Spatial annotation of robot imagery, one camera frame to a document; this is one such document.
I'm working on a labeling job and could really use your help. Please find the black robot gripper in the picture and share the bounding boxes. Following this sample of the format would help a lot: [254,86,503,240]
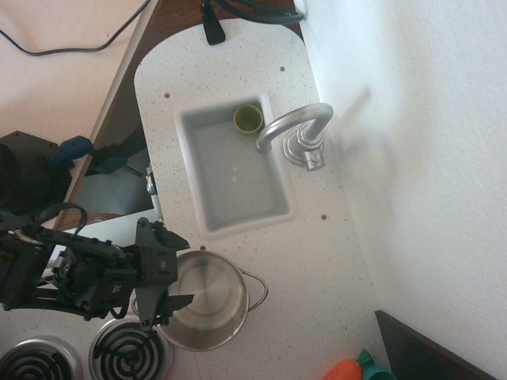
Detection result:
[103,218,196,333]

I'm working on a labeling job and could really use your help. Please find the stainless steel pot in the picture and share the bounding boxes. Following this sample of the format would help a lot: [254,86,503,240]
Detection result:
[155,250,269,352]

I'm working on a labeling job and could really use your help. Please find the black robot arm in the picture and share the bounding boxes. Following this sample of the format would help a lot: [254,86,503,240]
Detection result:
[1,202,194,331]

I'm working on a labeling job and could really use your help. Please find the right black stove burner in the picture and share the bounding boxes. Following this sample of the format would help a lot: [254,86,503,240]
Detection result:
[88,317,173,380]

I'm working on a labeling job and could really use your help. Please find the black stove burner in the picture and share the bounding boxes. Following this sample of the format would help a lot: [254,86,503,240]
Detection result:
[1,336,83,380]
[88,317,173,380]

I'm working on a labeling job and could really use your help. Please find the grey toy sink basin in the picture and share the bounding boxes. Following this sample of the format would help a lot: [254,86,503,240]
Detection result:
[174,93,298,238]

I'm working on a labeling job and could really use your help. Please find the white toy kitchen counter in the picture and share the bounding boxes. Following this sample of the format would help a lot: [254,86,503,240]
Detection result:
[0,17,393,380]

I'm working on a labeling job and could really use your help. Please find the blue cloth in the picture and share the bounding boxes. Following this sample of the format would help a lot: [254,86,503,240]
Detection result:
[49,135,128,176]

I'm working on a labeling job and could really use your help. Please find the left black stove burner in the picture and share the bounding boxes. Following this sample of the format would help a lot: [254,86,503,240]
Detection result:
[1,336,83,380]

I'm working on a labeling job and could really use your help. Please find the black box on floor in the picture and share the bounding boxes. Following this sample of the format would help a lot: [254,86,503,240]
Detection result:
[1,131,72,216]

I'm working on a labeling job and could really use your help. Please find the green plastic cup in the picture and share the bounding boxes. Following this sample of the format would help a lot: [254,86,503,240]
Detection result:
[233,104,264,135]

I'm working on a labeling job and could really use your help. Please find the silver toy faucet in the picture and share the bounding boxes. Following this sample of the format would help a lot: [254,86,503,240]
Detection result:
[257,103,334,171]

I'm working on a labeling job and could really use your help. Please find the orange toy carrot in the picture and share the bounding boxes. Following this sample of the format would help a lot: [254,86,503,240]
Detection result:
[322,359,362,380]

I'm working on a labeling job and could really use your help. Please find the teal plastic toy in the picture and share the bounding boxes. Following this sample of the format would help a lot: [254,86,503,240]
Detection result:
[356,349,397,380]

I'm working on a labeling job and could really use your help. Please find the dark brown board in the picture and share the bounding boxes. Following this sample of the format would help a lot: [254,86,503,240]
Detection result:
[375,310,495,380]

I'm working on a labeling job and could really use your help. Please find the black strap clip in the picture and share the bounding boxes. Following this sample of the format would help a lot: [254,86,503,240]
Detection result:
[200,0,226,46]

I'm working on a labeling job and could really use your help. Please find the black cable on floor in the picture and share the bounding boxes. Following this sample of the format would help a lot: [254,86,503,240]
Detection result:
[0,0,152,58]

